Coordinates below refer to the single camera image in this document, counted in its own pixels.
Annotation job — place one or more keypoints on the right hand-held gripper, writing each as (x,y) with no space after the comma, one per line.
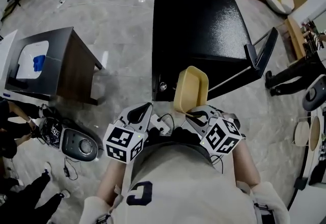
(219,139)

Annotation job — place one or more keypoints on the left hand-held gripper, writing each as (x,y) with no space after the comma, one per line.
(122,141)

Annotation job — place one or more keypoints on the yellow plastic tray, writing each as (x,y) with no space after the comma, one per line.
(189,88)

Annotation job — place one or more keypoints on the person's right forearm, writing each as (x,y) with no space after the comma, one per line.
(245,164)

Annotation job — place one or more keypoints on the person's left forearm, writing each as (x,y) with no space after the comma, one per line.
(112,182)

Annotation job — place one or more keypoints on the person's black trousers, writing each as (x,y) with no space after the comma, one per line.
(178,135)

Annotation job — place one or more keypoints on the white power strip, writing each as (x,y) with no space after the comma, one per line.
(163,127)

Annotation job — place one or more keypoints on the silver can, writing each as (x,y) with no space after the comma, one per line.
(163,86)

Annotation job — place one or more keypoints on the white-rimmed dark grey device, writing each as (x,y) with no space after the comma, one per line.
(313,95)
(74,141)

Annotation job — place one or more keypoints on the person's white t-shirt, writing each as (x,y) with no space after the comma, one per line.
(183,187)

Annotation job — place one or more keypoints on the wooden sink cabinet dark top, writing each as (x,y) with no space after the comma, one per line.
(76,65)

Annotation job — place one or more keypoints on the black equipment bundle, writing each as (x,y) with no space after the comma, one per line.
(52,131)

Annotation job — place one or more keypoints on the round wooden tray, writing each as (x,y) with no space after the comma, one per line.
(315,134)
(301,132)

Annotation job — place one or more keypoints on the blue cloth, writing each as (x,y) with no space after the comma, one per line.
(39,63)

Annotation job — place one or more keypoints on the white curved counter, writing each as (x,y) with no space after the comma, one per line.
(304,164)

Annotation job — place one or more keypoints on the white sink basin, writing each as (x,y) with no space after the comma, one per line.
(25,62)

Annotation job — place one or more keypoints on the wooden shelf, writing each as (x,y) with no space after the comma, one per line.
(295,37)

